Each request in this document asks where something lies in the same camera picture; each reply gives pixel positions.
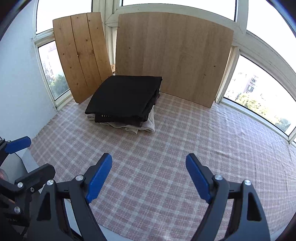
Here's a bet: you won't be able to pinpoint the black sport t-shirt yellow stripes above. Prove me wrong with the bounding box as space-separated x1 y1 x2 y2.
85 75 163 123

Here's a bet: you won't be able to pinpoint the pink plaid cloth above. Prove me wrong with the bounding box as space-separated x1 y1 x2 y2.
30 94 295 240

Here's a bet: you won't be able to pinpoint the brown folded garment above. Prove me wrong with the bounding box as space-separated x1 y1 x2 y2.
127 90 160 124

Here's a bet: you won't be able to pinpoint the beige folded garment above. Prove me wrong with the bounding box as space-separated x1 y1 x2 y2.
100 107 155 134

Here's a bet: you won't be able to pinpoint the light laminate wooden board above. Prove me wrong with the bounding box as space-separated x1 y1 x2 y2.
115 12 234 108

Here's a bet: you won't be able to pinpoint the pine plank wooden board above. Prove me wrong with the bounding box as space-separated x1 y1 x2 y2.
53 12 112 103

